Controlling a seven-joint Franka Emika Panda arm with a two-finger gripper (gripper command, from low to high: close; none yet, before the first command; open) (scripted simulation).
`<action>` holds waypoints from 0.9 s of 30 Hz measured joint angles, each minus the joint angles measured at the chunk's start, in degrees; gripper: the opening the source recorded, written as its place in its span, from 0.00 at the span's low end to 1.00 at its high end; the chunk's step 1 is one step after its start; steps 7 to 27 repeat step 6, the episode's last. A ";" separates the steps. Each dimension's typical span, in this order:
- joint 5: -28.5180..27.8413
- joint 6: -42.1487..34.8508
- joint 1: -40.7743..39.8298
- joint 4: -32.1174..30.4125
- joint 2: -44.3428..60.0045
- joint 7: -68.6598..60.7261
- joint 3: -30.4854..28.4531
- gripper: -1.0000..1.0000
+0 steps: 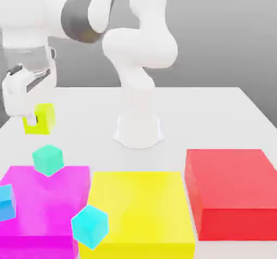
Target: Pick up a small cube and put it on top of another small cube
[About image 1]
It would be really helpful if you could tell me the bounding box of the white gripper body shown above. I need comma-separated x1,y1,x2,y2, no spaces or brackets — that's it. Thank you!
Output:
2,68,55,118

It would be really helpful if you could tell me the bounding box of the small yellow-green cube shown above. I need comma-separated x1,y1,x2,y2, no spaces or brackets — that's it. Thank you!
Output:
22,103,56,136

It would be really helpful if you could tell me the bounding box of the small teal cube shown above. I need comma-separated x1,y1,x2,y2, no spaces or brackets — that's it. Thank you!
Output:
32,144,65,177

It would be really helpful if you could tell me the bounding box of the small blue cube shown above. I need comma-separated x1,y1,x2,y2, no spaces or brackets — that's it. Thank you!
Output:
0,184,17,222

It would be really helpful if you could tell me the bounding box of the small cyan cube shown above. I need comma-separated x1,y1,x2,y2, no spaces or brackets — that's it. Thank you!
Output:
71,204,109,251

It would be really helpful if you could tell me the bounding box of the large magenta box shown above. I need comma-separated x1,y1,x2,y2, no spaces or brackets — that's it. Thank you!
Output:
0,165,91,259

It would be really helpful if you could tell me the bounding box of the large yellow box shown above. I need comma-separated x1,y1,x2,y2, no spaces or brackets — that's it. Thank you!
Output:
78,171,196,259

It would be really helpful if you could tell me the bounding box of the large red box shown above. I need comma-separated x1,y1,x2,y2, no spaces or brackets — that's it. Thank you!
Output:
184,149,277,242

